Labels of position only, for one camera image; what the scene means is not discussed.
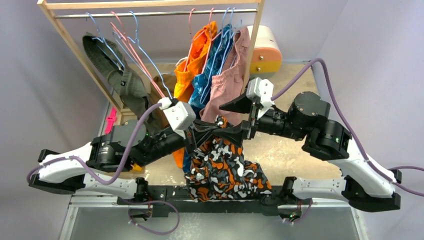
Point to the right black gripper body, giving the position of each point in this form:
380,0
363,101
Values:
250,118

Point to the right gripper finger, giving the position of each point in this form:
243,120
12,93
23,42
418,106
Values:
235,134
241,104

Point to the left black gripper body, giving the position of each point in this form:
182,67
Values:
192,140

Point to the camouflage orange black shorts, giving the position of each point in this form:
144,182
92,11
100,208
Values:
218,170

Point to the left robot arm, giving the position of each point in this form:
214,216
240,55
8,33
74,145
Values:
97,165

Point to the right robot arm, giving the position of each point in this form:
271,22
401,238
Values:
362,184

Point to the pink shorts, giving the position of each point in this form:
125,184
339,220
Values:
228,85

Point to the brown shorts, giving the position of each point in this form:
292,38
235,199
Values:
166,83

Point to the olive green shorts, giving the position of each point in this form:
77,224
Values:
127,84

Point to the blue patterned shorts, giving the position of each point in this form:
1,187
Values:
193,99

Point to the blue hanger holding pink shorts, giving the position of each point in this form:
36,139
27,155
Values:
228,46

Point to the pink hanger holding orange shorts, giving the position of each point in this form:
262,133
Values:
193,39

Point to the white orange yellow drawer cabinet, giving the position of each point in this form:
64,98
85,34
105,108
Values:
267,57

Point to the yellow plastic bin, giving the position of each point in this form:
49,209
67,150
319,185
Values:
137,168

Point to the pink plastic tool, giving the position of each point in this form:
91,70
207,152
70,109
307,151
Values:
110,120

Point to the metal hanging rod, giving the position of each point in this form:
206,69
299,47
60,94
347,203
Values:
154,14

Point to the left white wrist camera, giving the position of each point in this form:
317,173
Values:
179,114

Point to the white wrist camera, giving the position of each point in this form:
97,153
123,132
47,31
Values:
179,114
263,89

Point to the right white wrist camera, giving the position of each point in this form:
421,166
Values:
263,89

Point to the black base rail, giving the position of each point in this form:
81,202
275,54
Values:
159,201

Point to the blue wire hanger far left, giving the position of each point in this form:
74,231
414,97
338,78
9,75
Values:
117,61

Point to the wooden clothes rack frame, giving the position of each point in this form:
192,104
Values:
123,113

